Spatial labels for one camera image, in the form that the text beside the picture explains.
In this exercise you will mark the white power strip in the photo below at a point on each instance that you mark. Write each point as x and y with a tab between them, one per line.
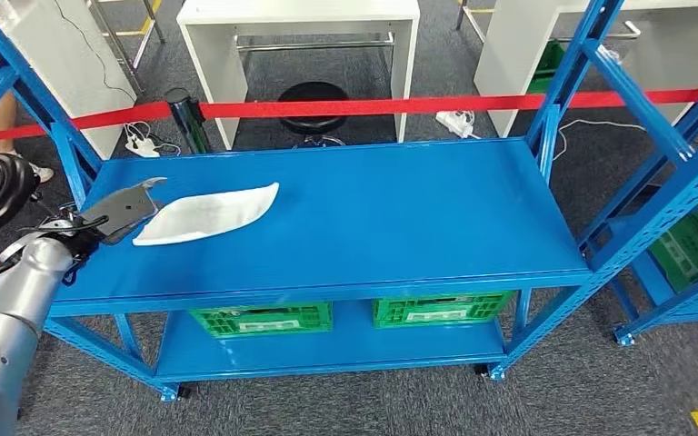
454	123
141	146

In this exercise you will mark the blue metal shelf rack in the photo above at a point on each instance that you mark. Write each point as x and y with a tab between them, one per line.
680	310
355	228

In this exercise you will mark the white curved car part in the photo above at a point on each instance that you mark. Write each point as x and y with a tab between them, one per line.
204	213

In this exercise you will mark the green plastic crate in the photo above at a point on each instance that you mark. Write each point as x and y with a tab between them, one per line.
686	253
439	310
265	319
544	66

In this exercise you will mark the red barrier belt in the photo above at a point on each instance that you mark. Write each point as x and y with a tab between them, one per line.
114	117
385	107

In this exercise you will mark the black smooth round stool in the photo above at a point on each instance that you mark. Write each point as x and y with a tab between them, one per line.
313	105

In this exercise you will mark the black barrier post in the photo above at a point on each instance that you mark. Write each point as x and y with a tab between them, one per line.
186	120

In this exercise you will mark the white table panel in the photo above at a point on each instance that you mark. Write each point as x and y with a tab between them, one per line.
66	72

